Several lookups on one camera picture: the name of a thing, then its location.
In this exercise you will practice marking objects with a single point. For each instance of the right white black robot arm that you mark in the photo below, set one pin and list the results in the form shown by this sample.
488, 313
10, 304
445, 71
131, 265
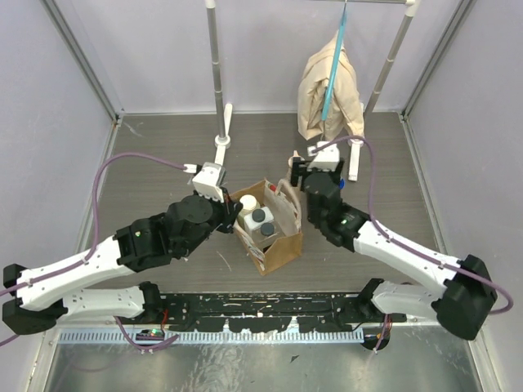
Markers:
455, 293

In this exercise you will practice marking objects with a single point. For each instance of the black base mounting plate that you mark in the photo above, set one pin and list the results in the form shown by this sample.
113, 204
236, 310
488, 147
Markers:
262, 312

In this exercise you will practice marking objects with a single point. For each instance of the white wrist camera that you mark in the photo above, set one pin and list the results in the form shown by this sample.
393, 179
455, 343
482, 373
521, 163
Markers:
324, 157
207, 182

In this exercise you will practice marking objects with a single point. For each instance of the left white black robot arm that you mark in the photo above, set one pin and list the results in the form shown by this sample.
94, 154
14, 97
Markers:
48, 295

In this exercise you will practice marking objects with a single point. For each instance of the beige jacket on hanger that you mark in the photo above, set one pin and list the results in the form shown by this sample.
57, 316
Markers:
345, 110

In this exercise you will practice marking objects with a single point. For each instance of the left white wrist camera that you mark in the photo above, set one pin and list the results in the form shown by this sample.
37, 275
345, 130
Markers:
207, 182

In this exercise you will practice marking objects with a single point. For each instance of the green bottle cream cap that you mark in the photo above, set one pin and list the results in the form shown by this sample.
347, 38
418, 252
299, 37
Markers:
249, 203

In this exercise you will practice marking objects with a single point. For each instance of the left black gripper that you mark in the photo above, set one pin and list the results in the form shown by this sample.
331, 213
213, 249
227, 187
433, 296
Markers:
229, 211

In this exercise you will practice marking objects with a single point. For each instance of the slotted cable duct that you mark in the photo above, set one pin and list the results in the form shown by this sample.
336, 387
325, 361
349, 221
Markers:
291, 336

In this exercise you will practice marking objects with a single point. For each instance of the blue clothes hanger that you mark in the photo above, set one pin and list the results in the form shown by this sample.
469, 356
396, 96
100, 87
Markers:
333, 71

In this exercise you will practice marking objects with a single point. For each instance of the white bottle black cap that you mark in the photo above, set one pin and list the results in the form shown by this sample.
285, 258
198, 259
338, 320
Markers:
255, 219

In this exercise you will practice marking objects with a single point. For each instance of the white silver clothes rack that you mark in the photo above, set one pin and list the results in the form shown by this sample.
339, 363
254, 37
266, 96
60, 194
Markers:
224, 111

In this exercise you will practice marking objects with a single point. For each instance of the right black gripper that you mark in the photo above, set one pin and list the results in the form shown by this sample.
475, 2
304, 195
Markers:
294, 171

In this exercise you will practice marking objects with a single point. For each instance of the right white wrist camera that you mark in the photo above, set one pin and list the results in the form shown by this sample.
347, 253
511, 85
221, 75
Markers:
324, 157

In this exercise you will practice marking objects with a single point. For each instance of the clear bottle black cap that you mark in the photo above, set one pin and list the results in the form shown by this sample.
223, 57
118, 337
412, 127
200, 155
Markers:
266, 235

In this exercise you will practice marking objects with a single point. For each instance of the beige pump bottle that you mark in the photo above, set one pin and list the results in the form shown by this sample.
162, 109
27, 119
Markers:
295, 157

